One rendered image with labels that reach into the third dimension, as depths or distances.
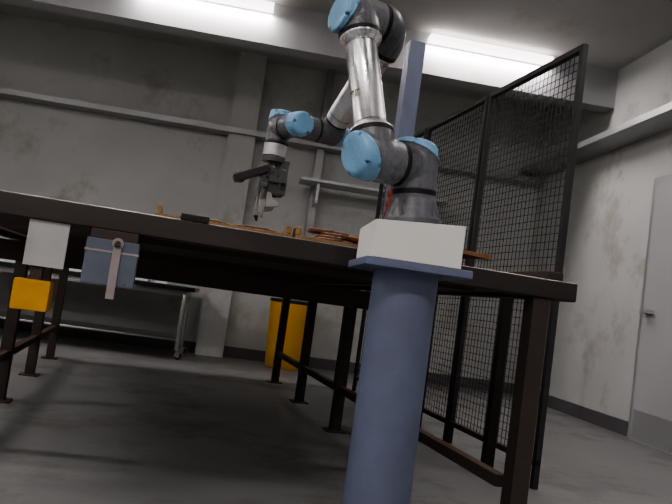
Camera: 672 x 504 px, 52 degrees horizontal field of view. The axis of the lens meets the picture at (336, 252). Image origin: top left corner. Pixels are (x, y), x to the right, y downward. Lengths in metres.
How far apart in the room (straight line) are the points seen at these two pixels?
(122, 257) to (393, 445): 0.85
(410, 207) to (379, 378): 0.43
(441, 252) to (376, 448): 0.50
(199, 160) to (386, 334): 6.43
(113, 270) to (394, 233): 0.75
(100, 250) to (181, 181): 6.10
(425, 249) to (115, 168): 6.62
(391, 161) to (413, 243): 0.21
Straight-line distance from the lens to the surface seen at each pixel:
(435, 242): 1.70
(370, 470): 1.78
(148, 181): 8.03
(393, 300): 1.73
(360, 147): 1.71
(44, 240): 1.96
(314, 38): 6.71
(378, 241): 1.67
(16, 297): 1.94
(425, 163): 1.80
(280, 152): 2.20
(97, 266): 1.92
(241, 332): 7.88
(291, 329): 7.30
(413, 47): 4.42
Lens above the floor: 0.74
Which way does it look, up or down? 4 degrees up
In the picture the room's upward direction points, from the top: 8 degrees clockwise
